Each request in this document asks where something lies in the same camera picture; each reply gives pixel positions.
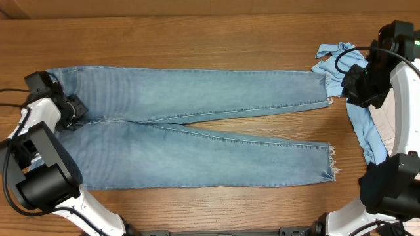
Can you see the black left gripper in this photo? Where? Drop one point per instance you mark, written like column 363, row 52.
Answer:
column 79, row 111

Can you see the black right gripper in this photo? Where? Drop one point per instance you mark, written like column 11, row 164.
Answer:
column 350, row 92

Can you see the light blue denim jeans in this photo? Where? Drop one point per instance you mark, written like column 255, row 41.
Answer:
column 137, row 130

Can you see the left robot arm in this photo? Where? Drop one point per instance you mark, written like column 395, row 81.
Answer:
column 39, row 176

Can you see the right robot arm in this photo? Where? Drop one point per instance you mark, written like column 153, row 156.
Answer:
column 395, row 210

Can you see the white pink cloth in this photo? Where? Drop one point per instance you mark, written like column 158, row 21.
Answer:
column 384, row 120

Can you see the light blue t-shirt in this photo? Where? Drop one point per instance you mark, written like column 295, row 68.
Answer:
column 339, row 73

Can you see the black garment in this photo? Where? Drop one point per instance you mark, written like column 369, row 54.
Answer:
column 368, row 184

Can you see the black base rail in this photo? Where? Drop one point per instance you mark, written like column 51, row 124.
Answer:
column 283, row 231

